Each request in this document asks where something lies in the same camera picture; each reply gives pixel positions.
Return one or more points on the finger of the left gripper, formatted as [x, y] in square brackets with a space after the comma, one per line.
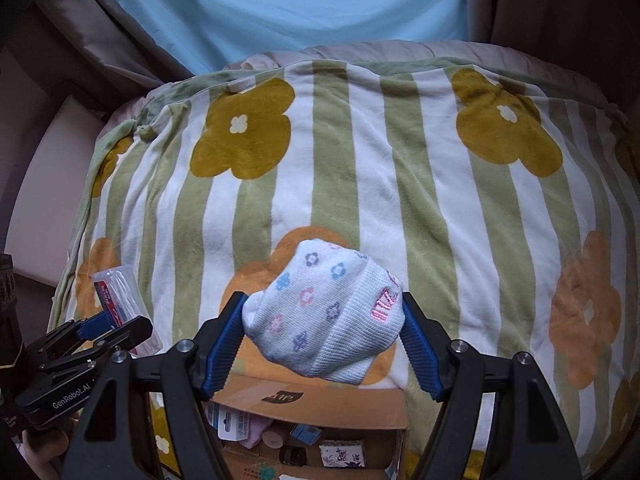
[70, 336]
[126, 337]

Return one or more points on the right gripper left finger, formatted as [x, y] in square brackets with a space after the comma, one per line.
[114, 437]

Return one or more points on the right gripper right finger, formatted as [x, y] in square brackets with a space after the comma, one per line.
[528, 437]

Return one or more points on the red blue floss pick box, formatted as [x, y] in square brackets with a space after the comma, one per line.
[119, 295]

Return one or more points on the white blue carton box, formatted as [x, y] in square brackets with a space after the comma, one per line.
[231, 425]

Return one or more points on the pink fluffy towel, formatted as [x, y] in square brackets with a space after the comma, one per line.
[257, 426]

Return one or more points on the small black jar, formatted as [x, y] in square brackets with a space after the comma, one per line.
[294, 456]

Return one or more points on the white printed tissue pack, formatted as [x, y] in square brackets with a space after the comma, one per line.
[342, 454]

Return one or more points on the white floral sock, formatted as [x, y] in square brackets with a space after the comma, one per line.
[328, 315]

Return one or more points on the person's left hand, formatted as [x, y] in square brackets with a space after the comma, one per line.
[44, 450]

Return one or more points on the open cardboard box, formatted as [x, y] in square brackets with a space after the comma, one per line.
[377, 417]

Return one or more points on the small beige round jar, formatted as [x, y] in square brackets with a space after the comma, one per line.
[274, 438]

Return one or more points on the cream padded headboard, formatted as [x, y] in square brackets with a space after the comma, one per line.
[50, 194]

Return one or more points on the small dark blue box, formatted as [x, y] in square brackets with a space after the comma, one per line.
[306, 434]

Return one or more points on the floral striped fleece blanket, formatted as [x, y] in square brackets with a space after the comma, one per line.
[507, 204]

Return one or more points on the brown curtain left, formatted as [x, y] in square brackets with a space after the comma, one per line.
[114, 44]

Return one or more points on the brown curtain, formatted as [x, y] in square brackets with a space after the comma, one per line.
[597, 38]
[114, 44]

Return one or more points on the beige quilt under blanket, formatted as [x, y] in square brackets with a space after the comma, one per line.
[425, 52]

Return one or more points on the brown curtain right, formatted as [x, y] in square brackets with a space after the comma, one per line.
[597, 38]

